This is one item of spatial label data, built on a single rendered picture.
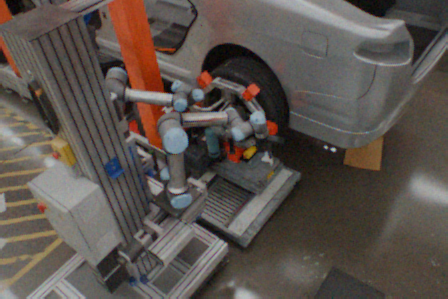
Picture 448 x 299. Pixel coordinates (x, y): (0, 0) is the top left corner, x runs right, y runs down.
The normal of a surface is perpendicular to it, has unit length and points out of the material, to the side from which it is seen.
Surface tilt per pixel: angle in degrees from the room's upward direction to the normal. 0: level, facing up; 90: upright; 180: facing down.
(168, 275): 0
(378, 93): 90
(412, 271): 0
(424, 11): 90
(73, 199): 0
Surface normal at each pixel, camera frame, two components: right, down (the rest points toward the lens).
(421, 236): -0.10, -0.74
